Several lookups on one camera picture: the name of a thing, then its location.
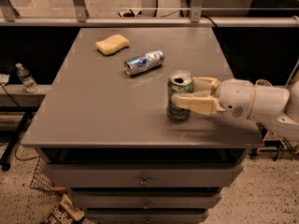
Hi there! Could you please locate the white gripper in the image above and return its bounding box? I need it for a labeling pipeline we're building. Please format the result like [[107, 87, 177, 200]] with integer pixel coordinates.
[[172, 77, 255, 120]]

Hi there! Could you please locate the green soda can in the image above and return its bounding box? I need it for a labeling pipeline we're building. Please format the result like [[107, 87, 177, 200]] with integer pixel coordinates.
[[167, 70, 194, 120]]

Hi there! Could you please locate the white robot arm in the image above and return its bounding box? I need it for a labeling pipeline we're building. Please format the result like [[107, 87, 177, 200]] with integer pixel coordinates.
[[171, 77, 299, 140]]

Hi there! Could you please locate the blue silver soda can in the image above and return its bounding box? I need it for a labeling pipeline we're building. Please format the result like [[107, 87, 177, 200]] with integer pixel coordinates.
[[124, 50, 164, 76]]

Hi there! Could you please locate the roll of masking tape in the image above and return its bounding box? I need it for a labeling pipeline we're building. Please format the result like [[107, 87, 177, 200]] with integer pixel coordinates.
[[255, 79, 272, 87]]

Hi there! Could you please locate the top drawer knob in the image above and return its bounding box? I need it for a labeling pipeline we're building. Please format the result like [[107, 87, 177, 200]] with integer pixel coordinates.
[[139, 178, 149, 187]]

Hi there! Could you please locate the drawer knob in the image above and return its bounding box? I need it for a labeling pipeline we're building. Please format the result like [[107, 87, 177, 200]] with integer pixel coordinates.
[[142, 203, 150, 210], [139, 178, 149, 187]]

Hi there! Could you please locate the grey drawer cabinet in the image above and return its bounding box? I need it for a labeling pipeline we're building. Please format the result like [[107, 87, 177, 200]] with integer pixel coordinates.
[[22, 28, 262, 224]]

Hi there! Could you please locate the yellow sponge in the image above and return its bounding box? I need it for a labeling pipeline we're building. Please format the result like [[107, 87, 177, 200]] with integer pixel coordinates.
[[95, 35, 130, 56]]

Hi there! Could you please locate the middle drawer knob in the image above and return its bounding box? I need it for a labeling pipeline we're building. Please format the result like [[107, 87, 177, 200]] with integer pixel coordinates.
[[142, 203, 150, 210]]

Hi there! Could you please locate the clear plastic water bottle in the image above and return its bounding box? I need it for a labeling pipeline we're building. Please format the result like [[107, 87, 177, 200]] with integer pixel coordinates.
[[16, 63, 38, 93]]

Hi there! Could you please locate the snack chip bag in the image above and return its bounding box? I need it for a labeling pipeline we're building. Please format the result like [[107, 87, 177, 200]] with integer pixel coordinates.
[[39, 194, 85, 224]]

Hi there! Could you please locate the metal railing frame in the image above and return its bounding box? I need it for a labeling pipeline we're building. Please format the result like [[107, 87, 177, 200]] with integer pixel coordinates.
[[1, 0, 298, 27]]

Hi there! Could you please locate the wire mesh basket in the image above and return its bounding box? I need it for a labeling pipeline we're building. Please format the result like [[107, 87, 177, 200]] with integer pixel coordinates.
[[30, 158, 58, 193]]

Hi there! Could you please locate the black floor cable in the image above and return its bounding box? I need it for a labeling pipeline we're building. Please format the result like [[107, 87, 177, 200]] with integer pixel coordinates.
[[13, 142, 41, 162]]

